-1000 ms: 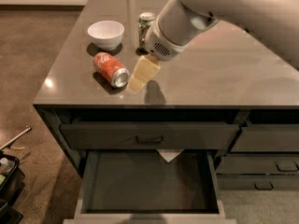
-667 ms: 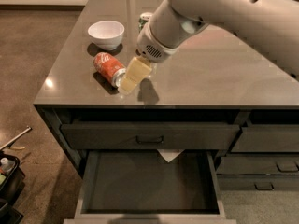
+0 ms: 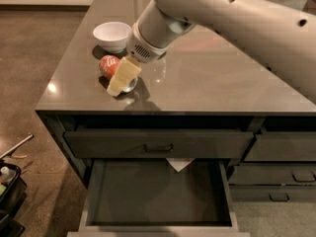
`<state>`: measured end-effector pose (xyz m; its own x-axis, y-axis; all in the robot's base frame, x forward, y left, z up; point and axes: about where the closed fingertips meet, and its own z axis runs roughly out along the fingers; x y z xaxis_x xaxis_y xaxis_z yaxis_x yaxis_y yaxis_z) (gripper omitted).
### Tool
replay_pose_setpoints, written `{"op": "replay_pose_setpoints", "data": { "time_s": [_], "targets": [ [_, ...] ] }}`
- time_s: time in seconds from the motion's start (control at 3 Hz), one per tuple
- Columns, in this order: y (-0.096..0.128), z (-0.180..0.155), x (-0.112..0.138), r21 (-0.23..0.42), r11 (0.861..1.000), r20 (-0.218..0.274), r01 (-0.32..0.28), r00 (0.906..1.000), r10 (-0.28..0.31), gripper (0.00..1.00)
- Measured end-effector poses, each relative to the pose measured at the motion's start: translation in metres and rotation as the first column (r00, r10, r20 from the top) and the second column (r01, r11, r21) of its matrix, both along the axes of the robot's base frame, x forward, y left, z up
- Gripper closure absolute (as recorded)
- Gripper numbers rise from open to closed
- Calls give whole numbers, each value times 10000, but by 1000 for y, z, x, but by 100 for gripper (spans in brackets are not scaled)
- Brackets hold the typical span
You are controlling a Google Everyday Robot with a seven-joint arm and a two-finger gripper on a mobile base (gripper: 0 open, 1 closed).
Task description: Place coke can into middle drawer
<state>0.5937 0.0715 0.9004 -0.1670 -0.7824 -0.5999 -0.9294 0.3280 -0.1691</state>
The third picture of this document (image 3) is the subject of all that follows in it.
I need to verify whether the open middle drawer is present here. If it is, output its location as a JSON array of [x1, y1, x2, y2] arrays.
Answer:
[[67, 159, 250, 237]]

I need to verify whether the closed top drawer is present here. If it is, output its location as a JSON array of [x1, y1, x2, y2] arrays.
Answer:
[[64, 129, 254, 159]]

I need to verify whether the right bottom drawer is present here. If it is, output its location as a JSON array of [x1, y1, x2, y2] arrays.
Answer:
[[229, 185, 316, 202]]

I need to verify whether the dark cabinet with drawers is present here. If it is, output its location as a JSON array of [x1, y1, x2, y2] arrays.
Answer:
[[36, 0, 315, 237]]

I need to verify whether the metal rod on floor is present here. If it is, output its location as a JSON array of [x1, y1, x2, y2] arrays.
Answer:
[[0, 133, 34, 160]]

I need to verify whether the right middle drawer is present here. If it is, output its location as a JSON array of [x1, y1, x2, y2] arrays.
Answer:
[[229, 165, 316, 186]]

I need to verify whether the right top drawer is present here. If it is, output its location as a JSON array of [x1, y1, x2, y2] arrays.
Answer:
[[244, 131, 316, 162]]

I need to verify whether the white bowl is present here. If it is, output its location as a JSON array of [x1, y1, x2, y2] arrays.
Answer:
[[93, 22, 131, 53]]

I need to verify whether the white paper in drawer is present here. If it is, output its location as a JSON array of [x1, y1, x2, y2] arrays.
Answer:
[[167, 158, 194, 172]]

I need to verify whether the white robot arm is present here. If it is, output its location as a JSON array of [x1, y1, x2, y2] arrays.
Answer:
[[126, 0, 316, 103]]

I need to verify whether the black bin with bottles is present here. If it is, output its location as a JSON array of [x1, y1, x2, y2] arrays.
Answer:
[[0, 163, 26, 237]]

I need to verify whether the red coke can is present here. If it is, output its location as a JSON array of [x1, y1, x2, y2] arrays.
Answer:
[[98, 54, 138, 94]]

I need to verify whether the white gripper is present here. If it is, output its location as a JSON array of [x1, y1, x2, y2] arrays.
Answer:
[[107, 23, 166, 97]]

